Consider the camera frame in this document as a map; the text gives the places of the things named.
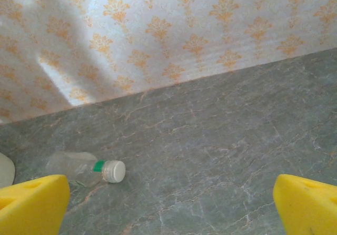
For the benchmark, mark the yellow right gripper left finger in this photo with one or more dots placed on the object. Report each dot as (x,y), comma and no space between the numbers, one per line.
(31,206)

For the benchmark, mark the white plastic bin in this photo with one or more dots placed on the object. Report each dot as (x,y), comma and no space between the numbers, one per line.
(5,170)

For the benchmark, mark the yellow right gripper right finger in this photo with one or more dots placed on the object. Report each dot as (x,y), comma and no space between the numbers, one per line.
(305,206)

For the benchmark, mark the clear bottle green neck band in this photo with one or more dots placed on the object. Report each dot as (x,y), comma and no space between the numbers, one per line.
(79,166)

